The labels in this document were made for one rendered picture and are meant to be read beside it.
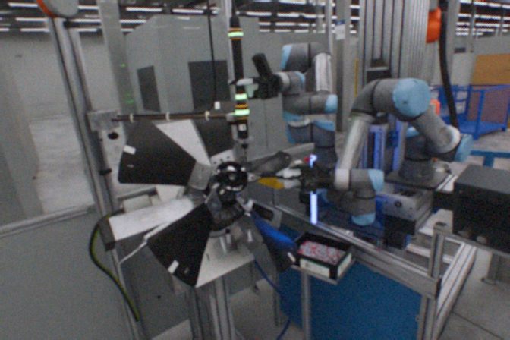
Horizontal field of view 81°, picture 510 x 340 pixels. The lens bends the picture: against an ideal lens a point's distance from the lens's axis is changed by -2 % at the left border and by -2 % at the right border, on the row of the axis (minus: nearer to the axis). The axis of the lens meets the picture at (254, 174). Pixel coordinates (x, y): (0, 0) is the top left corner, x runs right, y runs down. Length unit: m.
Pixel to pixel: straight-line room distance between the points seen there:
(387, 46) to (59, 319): 2.11
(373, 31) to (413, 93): 0.72
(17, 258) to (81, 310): 0.43
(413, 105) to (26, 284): 1.77
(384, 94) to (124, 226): 0.95
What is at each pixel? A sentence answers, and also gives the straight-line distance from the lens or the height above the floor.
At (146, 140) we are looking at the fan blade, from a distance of 1.04.
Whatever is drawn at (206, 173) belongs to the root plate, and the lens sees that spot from 1.05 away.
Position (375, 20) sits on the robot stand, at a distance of 1.75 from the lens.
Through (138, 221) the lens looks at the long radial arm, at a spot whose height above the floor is 1.11.
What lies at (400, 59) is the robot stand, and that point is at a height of 1.56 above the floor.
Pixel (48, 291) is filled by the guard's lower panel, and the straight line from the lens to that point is 1.85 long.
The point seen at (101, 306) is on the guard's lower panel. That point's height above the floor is 0.42.
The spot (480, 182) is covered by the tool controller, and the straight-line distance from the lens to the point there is 0.98.
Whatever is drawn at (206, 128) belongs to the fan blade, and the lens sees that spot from 1.20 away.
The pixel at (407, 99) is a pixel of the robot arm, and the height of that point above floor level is 1.44.
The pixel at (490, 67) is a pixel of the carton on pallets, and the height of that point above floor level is 1.30.
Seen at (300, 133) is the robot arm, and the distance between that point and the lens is 1.69.
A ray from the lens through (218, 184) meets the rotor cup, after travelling 1.00.
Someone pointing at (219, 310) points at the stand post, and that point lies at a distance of 1.42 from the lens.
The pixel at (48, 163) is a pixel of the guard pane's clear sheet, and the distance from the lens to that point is 1.63.
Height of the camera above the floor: 1.55
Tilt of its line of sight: 18 degrees down
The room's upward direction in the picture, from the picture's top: 4 degrees counter-clockwise
